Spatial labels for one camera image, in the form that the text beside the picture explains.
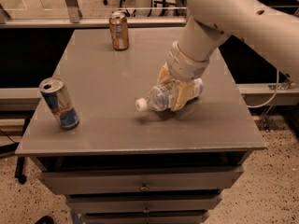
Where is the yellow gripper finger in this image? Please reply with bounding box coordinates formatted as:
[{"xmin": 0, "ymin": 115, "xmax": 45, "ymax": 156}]
[
  {"xmin": 157, "ymin": 63, "xmax": 173, "ymax": 85},
  {"xmin": 170, "ymin": 78, "xmax": 203, "ymax": 111}
]

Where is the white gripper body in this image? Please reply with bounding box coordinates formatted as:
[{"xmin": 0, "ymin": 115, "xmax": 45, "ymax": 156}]
[{"xmin": 166, "ymin": 41, "xmax": 209, "ymax": 81}]

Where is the clear plastic water bottle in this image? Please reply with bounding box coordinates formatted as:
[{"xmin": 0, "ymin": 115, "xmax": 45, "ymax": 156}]
[{"xmin": 135, "ymin": 78, "xmax": 204, "ymax": 112}]

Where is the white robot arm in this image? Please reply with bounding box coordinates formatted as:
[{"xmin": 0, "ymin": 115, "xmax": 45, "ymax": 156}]
[{"xmin": 157, "ymin": 0, "xmax": 299, "ymax": 111}]

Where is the brown soda can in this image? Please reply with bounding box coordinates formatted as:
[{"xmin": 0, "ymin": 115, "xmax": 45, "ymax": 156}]
[{"xmin": 109, "ymin": 11, "xmax": 129, "ymax": 50}]

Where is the grey drawer cabinet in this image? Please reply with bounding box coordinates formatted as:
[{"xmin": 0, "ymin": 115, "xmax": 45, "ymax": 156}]
[{"xmin": 14, "ymin": 26, "xmax": 266, "ymax": 224}]

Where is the Red Bull energy can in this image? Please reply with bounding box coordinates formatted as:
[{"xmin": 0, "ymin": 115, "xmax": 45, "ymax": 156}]
[{"xmin": 39, "ymin": 77, "xmax": 79, "ymax": 130}]

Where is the bottom grey drawer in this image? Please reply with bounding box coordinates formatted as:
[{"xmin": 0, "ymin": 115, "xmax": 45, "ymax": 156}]
[{"xmin": 84, "ymin": 211, "xmax": 209, "ymax": 224}]

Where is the grey drawer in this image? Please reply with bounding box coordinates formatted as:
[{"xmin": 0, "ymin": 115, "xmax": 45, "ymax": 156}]
[
  {"xmin": 66, "ymin": 192, "xmax": 221, "ymax": 214},
  {"xmin": 84, "ymin": 211, "xmax": 209, "ymax": 224},
  {"xmin": 40, "ymin": 166, "xmax": 244, "ymax": 195}
]

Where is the top grey drawer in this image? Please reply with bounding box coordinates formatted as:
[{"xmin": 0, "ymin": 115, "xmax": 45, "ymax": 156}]
[{"xmin": 40, "ymin": 166, "xmax": 244, "ymax": 195}]

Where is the middle grey drawer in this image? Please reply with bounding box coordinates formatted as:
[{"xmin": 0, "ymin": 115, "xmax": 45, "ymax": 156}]
[{"xmin": 66, "ymin": 192, "xmax": 221, "ymax": 214}]

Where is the black stand base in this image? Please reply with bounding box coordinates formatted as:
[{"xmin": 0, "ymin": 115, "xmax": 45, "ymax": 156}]
[{"xmin": 0, "ymin": 130, "xmax": 27, "ymax": 185}]

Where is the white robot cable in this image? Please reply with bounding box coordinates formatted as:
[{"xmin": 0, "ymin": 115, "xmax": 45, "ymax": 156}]
[{"xmin": 246, "ymin": 67, "xmax": 280, "ymax": 109}]

